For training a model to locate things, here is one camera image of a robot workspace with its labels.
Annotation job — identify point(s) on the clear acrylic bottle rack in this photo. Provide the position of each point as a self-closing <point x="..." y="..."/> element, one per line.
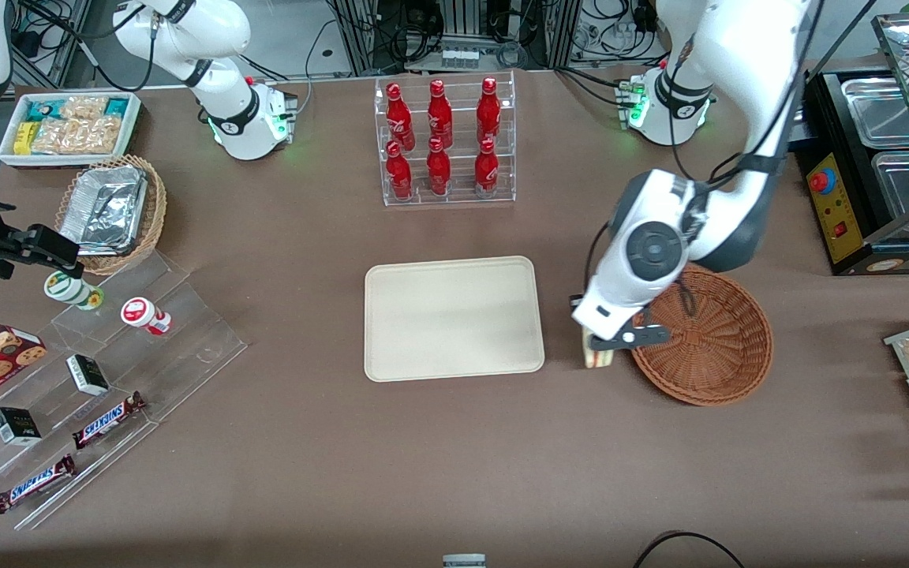
<point x="462" y="197"/>

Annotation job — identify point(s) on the beige rectangular tray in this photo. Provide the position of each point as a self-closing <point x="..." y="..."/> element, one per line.
<point x="454" y="319"/>

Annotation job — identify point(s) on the aluminium frame equipment rack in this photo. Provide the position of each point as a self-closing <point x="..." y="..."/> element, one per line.
<point x="462" y="31"/>

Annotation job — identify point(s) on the small clear cracker bag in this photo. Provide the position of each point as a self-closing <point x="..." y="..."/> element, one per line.
<point x="84" y="106"/>

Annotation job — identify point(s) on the stacked aluminium foil trays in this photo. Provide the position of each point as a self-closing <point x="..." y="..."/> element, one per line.
<point x="103" y="209"/>

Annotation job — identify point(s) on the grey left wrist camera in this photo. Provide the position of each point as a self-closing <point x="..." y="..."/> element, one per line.
<point x="640" y="336"/>

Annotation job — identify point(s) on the red lid yogurt cup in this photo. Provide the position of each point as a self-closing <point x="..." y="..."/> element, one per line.
<point x="143" y="314"/>

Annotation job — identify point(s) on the grey object at table edge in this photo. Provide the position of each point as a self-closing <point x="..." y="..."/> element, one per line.
<point x="464" y="561"/>

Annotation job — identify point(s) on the Snickers chocolate bar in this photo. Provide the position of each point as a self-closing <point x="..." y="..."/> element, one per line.
<point x="32" y="485"/>
<point x="107" y="420"/>

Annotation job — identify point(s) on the small black box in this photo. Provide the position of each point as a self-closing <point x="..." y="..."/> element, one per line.
<point x="87" y="375"/>
<point x="16" y="426"/>

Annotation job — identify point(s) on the green lid yogurt cup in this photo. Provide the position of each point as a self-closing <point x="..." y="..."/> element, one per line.
<point x="72" y="289"/>

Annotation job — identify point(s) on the red cola bottle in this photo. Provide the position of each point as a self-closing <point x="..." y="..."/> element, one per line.
<point x="488" y="110"/>
<point x="399" y="172"/>
<point x="439" y="170"/>
<point x="487" y="168"/>
<point x="399" y="118"/>
<point x="439" y="114"/>

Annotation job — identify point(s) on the white snack bin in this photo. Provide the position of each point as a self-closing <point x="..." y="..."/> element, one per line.
<point x="135" y="126"/>

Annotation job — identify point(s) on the teal snack packet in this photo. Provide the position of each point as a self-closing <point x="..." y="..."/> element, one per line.
<point x="43" y="110"/>
<point x="117" y="106"/>

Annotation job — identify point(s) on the light tan wicker basket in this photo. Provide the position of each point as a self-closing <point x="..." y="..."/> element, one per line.
<point x="156" y="209"/>

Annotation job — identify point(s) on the large clear cracker bag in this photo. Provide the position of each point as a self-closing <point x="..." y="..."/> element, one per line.
<point x="80" y="136"/>

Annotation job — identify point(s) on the triangular sandwich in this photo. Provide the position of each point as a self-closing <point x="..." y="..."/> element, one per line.
<point x="596" y="360"/>

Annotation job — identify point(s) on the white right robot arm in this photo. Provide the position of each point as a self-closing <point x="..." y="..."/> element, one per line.
<point x="227" y="87"/>

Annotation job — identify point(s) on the brown round wicker basket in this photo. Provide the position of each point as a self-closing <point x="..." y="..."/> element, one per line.
<point x="719" y="351"/>

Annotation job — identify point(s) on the clear acrylic stepped riser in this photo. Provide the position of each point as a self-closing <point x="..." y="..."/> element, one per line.
<point x="52" y="443"/>
<point x="202" y="347"/>

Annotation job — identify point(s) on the yellow snack packet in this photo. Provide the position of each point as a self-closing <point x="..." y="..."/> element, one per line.
<point x="25" y="138"/>

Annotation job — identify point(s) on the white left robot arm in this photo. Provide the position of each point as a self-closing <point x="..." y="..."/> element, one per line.
<point x="746" y="79"/>

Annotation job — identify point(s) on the black food warmer machine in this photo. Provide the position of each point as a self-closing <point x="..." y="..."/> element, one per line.
<point x="837" y="225"/>

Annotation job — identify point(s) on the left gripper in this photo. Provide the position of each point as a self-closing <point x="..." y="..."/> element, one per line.
<point x="574" y="300"/>

